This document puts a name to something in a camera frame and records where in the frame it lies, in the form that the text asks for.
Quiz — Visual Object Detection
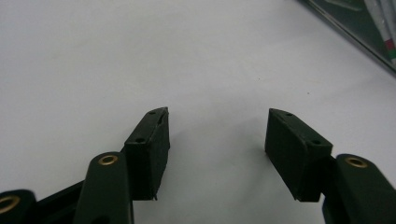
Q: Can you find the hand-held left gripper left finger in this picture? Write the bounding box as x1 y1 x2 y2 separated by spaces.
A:
123 106 171 202

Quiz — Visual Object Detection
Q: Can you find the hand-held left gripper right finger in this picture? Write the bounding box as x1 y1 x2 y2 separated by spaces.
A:
264 107 334 203

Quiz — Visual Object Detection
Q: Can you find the white pole with coloured bands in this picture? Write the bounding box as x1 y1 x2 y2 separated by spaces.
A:
363 0 396 66

